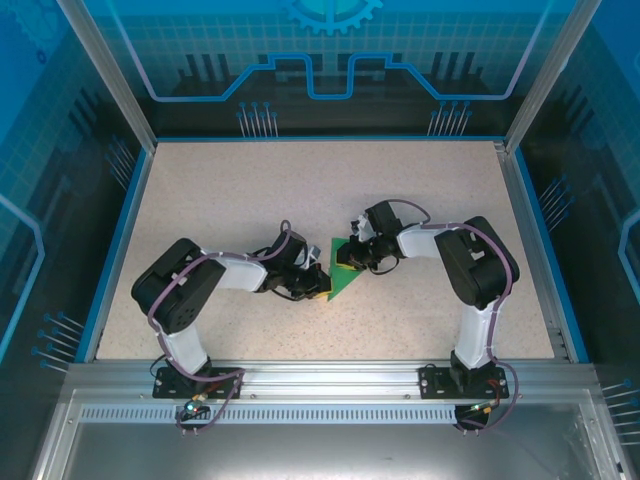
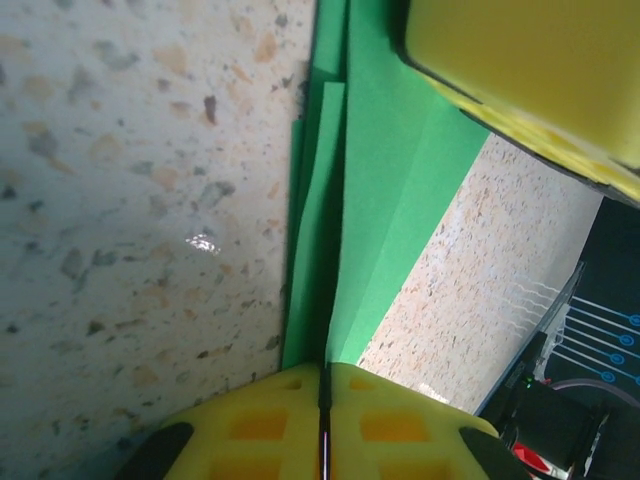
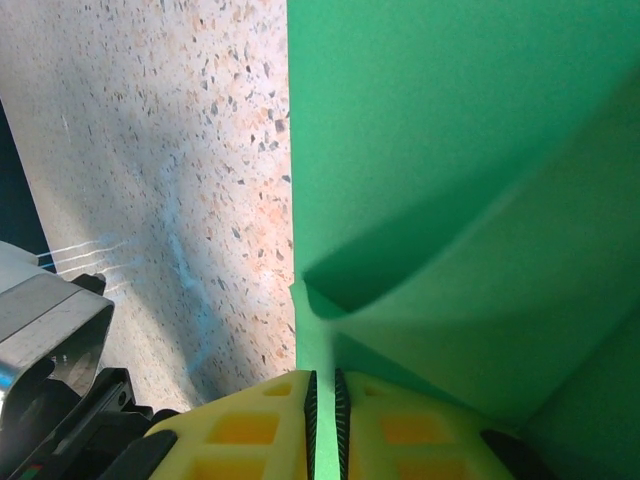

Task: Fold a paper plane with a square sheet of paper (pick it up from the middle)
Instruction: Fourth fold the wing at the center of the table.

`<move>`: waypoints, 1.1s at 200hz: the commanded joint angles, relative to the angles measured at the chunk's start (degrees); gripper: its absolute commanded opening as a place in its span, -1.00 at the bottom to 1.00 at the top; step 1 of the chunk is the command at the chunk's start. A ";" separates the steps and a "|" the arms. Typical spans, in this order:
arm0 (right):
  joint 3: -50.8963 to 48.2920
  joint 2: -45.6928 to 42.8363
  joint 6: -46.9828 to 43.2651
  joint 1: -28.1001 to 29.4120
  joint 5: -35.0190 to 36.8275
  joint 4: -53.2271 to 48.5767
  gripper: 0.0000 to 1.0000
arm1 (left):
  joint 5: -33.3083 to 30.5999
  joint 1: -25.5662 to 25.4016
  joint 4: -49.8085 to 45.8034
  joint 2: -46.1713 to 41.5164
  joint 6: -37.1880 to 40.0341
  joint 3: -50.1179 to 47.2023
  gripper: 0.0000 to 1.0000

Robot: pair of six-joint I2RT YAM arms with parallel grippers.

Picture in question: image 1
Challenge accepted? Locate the grey metal sheet panel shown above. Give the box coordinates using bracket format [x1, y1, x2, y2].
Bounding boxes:
[29, 389, 640, 480]

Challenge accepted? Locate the blue table edge trim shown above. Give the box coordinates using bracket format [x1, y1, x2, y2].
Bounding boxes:
[74, 148, 154, 364]
[512, 148, 592, 364]

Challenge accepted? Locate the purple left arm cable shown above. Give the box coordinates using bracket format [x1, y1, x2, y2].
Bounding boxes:
[148, 219, 294, 437]

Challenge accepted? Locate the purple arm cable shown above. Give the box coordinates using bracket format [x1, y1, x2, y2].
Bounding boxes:
[148, 219, 294, 437]
[387, 198, 521, 436]

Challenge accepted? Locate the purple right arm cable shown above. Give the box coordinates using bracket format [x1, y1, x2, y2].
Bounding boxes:
[387, 198, 521, 436]

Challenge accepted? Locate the aluminium mounting rail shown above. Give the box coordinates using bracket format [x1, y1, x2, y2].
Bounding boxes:
[67, 360, 596, 401]

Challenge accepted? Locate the slotted grey cable duct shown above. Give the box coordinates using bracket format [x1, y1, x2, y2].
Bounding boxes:
[79, 405, 459, 424]

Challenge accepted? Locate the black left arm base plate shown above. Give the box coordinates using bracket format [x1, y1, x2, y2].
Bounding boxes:
[152, 367, 246, 401]

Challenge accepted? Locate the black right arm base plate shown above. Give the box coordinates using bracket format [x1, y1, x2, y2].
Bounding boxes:
[418, 363, 511, 401]

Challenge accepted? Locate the cable connector with green light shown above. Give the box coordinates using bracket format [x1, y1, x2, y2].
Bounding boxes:
[182, 394, 209, 419]

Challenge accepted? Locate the aluminium side rail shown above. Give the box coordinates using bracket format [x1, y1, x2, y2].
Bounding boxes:
[492, 141, 576, 364]

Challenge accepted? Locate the aluminium frame post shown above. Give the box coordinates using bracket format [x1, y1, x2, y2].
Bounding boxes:
[502, 0, 606, 154]
[55, 0, 160, 154]

